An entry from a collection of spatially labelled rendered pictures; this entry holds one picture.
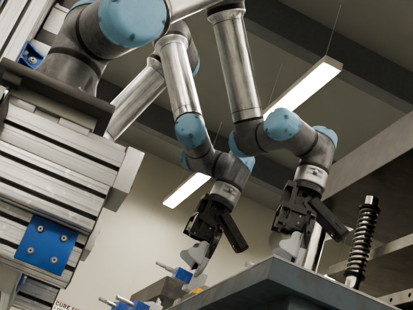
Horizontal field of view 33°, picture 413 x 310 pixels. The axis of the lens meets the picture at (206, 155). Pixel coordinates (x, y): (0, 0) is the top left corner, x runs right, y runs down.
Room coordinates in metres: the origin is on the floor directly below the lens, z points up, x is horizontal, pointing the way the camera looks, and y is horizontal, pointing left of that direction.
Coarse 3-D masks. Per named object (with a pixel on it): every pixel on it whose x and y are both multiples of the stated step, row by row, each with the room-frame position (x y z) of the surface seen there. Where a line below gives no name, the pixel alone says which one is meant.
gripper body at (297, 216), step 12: (288, 180) 1.43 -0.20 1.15; (288, 192) 1.44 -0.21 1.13; (300, 192) 1.43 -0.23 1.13; (312, 192) 1.43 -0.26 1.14; (288, 204) 1.41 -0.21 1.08; (300, 204) 1.43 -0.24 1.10; (276, 216) 1.48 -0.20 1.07; (288, 216) 1.41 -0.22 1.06; (300, 216) 1.41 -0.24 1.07; (312, 216) 1.41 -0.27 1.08; (276, 228) 1.48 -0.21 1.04; (288, 228) 1.44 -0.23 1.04; (300, 228) 1.42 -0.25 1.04
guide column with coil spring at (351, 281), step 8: (368, 200) 2.58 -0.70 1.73; (376, 200) 2.57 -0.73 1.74; (368, 208) 2.57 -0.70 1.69; (368, 216) 2.57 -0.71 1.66; (368, 232) 2.57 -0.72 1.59; (360, 240) 2.57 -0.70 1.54; (360, 256) 2.57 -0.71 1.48; (352, 264) 2.58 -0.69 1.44; (360, 264) 2.57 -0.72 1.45; (360, 272) 2.57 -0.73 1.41; (352, 280) 2.57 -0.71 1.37
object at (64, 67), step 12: (60, 48) 1.19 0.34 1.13; (48, 60) 1.20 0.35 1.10; (60, 60) 1.18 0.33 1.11; (72, 60) 1.19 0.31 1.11; (84, 60) 1.19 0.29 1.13; (48, 72) 1.17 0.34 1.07; (60, 72) 1.17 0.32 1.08; (72, 72) 1.18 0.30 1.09; (84, 72) 1.19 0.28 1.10; (96, 72) 1.22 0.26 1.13; (72, 84) 1.17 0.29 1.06; (84, 84) 1.20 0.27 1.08; (96, 84) 1.24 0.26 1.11
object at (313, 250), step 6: (330, 210) 2.97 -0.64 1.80; (318, 228) 2.97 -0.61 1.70; (318, 234) 2.97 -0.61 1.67; (324, 234) 2.97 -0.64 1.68; (312, 240) 2.98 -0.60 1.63; (318, 240) 2.97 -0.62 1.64; (312, 246) 2.98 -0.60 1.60; (318, 246) 2.97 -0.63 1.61; (312, 252) 2.97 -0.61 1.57; (318, 252) 2.97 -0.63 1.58; (306, 258) 3.00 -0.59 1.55; (312, 258) 2.97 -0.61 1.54; (318, 258) 2.97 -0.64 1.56; (306, 264) 2.98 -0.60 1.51; (312, 264) 2.97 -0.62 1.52; (312, 270) 2.97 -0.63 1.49
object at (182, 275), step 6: (162, 264) 1.69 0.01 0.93; (168, 270) 1.70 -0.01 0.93; (174, 270) 1.70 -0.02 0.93; (180, 270) 1.68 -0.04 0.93; (186, 270) 1.69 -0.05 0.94; (192, 270) 1.71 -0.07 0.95; (174, 276) 1.69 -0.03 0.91; (180, 276) 1.69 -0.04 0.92; (186, 276) 1.69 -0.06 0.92; (192, 276) 1.69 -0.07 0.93; (198, 276) 1.69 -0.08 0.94; (204, 276) 1.69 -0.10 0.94; (180, 282) 1.73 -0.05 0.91; (186, 282) 1.69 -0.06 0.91; (192, 282) 1.69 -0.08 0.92; (198, 282) 1.69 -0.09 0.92; (204, 282) 1.70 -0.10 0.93; (186, 288) 1.70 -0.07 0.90; (192, 288) 1.69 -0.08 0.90
